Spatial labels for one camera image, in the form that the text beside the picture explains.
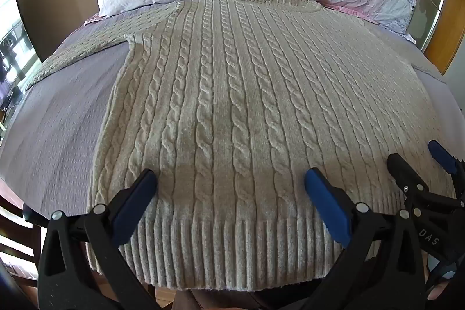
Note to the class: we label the person's right hand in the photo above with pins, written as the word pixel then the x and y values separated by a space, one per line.
pixel 437 291

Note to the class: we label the lilac bed sheet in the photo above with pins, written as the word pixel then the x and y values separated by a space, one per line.
pixel 61 128

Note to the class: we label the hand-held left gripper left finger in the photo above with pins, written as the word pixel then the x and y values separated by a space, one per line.
pixel 135 201

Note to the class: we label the wooden headboard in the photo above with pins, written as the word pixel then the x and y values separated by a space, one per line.
pixel 443 41

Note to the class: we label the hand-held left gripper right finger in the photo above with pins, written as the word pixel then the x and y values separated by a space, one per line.
pixel 326 205

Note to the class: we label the window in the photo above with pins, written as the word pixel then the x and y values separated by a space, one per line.
pixel 14 41

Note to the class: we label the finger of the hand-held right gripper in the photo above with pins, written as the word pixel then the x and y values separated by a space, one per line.
pixel 404 174
pixel 441 156

